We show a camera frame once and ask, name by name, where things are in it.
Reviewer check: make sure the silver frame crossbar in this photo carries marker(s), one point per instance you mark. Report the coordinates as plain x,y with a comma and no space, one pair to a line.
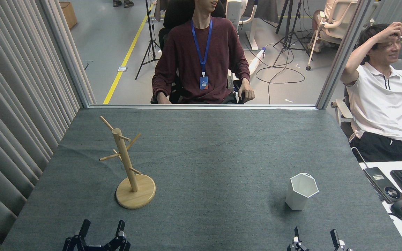
204,106

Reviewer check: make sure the white hexagonal cup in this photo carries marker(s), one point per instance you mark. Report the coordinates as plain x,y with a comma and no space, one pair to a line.
298,198

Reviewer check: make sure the black office chair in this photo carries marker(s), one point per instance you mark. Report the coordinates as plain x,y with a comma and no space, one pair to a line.
176,14

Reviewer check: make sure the person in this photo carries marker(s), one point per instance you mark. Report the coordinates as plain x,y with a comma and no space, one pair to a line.
379,104
218,52
321,21

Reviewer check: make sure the person's black shoe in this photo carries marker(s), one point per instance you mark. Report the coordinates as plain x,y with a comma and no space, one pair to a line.
128,3
117,3

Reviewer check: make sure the person's right hand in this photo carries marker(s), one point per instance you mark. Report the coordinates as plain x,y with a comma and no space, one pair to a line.
393,30
163,99

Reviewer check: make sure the black tripod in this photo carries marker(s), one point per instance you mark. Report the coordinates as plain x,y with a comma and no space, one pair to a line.
289,31
149,35

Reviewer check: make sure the wooden cup rack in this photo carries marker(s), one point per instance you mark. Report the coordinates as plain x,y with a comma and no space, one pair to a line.
126,164

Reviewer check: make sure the grey pleated curtain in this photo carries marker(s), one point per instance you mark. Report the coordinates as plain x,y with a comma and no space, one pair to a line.
396,10
9,104

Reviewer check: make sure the white handheld tool blue tip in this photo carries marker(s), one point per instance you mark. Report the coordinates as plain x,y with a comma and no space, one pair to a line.
255,62

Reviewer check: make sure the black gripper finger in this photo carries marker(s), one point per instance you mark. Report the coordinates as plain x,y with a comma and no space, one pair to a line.
120,242
296,244
79,242
337,244

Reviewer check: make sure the white stand on wheels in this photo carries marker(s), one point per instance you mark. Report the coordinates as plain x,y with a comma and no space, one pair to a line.
236,14

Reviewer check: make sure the grey office chair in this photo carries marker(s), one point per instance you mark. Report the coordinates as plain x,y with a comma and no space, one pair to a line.
340,111

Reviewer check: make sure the black handheld device with antenna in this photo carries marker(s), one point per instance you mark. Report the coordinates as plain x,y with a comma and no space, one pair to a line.
382,183

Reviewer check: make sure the silver frame post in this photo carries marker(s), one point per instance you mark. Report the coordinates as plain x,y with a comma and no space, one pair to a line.
68,59
340,59

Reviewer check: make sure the white desk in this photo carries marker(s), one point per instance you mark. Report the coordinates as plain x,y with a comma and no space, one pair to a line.
396,164

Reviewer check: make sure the cardboard box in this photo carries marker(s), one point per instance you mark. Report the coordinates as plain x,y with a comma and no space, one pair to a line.
69,14

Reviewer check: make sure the dark grey table cloth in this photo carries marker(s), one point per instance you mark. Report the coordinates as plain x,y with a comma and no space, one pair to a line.
222,157

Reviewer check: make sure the white office chair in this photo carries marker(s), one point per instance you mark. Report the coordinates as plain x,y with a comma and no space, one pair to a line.
340,14

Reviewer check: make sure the person's left hand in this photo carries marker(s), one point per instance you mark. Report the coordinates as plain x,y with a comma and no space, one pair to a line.
247,93

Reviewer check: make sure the floor socket plate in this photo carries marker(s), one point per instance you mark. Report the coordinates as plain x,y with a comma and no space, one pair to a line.
123,68

